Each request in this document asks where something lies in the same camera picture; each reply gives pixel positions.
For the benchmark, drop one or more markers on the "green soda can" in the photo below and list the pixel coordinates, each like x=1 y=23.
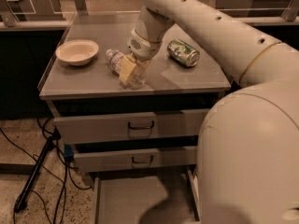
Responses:
x=183 y=53

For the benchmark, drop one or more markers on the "black drawer handle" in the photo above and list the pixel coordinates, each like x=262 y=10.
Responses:
x=138 y=127
x=142 y=160

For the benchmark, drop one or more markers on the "clear acrylic guard panel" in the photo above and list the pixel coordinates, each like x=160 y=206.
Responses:
x=62 y=0

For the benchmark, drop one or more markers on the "clear plastic water bottle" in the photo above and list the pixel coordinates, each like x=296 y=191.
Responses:
x=130 y=71

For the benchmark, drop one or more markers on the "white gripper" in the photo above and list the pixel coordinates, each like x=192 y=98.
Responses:
x=141 y=48

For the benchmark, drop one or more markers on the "black top drawer handle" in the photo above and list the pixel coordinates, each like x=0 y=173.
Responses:
x=138 y=127

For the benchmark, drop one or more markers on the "middle grey drawer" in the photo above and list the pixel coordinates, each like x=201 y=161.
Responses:
x=122 y=160

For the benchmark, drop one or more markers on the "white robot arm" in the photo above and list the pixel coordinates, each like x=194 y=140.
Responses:
x=248 y=147

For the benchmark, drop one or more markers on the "grey drawer cabinet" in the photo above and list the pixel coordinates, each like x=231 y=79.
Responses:
x=136 y=141

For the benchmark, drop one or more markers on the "white paper bowl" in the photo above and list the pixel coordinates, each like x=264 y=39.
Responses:
x=77 y=52

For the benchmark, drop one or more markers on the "bottom grey drawer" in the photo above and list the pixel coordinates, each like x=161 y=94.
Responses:
x=145 y=196

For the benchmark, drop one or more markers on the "black stand leg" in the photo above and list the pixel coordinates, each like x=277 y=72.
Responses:
x=20 y=203

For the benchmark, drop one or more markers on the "top grey drawer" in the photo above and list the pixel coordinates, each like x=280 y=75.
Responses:
x=110 y=128

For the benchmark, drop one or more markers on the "blue power box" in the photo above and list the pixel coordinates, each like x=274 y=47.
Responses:
x=68 y=152

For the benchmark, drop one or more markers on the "black middle drawer handle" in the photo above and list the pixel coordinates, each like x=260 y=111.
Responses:
x=142 y=160

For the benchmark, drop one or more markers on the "grey drawer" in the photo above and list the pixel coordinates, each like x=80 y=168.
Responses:
x=145 y=196
x=110 y=128
x=122 y=160

